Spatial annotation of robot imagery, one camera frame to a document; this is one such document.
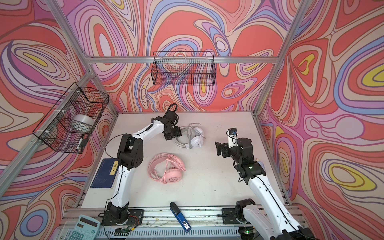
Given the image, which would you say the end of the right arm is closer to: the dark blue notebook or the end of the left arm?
the end of the left arm

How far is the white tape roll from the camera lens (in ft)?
2.34

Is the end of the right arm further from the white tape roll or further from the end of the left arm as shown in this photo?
the white tape roll

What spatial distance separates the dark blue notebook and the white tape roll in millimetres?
258

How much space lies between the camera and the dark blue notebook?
0.85m
